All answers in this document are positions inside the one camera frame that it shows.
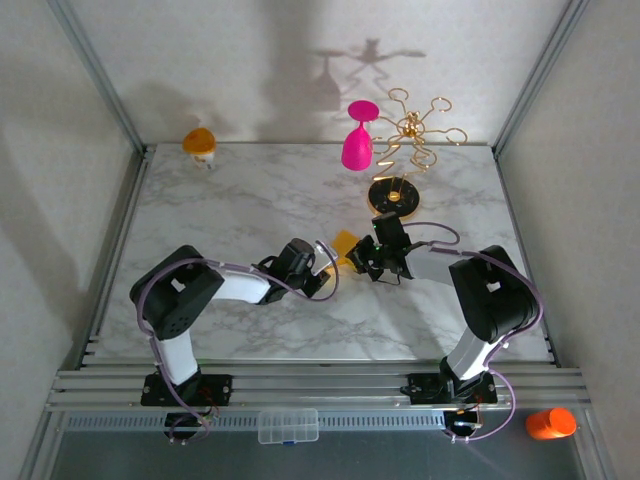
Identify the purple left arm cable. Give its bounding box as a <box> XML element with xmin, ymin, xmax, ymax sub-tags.
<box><xmin>137</xmin><ymin>257</ymin><xmax>341</xmax><ymax>444</ymax></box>

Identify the pink wine glass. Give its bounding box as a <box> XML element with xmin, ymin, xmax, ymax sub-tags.
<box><xmin>341</xmin><ymin>99</ymin><xmax>380</xmax><ymax>173</ymax></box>

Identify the black controller box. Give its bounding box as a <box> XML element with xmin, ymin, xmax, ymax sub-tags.
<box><xmin>443</xmin><ymin>407</ymin><xmax>485</xmax><ymax>444</ymax></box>
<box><xmin>164</xmin><ymin>412</ymin><xmax>217</xmax><ymax>446</ymax></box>

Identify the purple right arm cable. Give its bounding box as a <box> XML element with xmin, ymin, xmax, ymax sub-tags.
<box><xmin>399</xmin><ymin>221</ymin><xmax>545</xmax><ymax>444</ymax></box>

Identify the grey slotted cable duct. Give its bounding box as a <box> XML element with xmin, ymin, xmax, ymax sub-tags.
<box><xmin>62</xmin><ymin>410</ymin><xmax>449</xmax><ymax>434</ymax></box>

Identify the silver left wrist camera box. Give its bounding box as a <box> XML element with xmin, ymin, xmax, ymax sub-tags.
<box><xmin>313</xmin><ymin>240</ymin><xmax>340</xmax><ymax>275</ymax></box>

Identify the orange plastic cup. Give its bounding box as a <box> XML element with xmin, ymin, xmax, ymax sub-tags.
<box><xmin>524</xmin><ymin>407</ymin><xmax>578</xmax><ymax>441</ymax></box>

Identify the aluminium mounting rail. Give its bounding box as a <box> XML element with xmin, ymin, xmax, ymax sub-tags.
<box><xmin>44</xmin><ymin>362</ymin><xmax>594</xmax><ymax>414</ymax></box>

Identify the aluminium side rail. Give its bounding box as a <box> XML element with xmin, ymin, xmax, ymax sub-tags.
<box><xmin>492</xmin><ymin>147</ymin><xmax>559</xmax><ymax>366</ymax></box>
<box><xmin>74</xmin><ymin>144</ymin><xmax>151</xmax><ymax>371</ymax></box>

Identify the gold wire glass rack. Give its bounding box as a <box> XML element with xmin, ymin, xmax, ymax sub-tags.
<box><xmin>367</xmin><ymin>87</ymin><xmax>469</xmax><ymax>224</ymax></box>

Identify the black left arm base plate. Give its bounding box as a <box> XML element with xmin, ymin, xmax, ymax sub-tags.
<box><xmin>140</xmin><ymin>373</ymin><xmax>234</xmax><ymax>407</ymax></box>

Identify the white cup with orange lid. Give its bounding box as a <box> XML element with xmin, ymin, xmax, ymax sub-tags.
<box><xmin>182</xmin><ymin>127</ymin><xmax>218</xmax><ymax>171</ymax></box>

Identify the clear plastic compartment box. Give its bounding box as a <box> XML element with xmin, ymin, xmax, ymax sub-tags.
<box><xmin>257</xmin><ymin>407</ymin><xmax>320</xmax><ymax>445</ymax></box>

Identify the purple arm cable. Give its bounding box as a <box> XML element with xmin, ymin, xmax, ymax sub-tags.
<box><xmin>399</xmin><ymin>221</ymin><xmax>545</xmax><ymax>444</ymax></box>
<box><xmin>137</xmin><ymin>257</ymin><xmax>341</xmax><ymax>444</ymax></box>

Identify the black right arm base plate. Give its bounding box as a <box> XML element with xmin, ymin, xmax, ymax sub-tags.
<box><xmin>407</xmin><ymin>372</ymin><xmax>499</xmax><ymax>406</ymax></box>

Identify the aluminium frame post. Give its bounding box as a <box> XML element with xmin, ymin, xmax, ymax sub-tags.
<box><xmin>492</xmin><ymin>0</ymin><xmax>587</xmax><ymax>159</ymax></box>
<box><xmin>47</xmin><ymin>0</ymin><xmax>149</xmax><ymax>156</ymax></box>

